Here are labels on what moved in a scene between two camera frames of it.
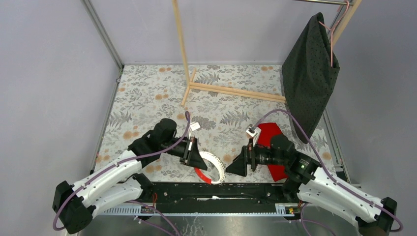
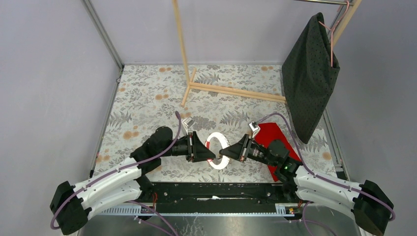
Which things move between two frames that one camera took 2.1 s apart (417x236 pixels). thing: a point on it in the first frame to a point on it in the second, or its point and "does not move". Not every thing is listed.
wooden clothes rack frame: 189,78 does not move
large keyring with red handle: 208,155 to 225,143
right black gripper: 238,165 to 239,150
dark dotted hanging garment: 310,73 does not move
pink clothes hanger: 332,30 does not move
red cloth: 267,130 does not move
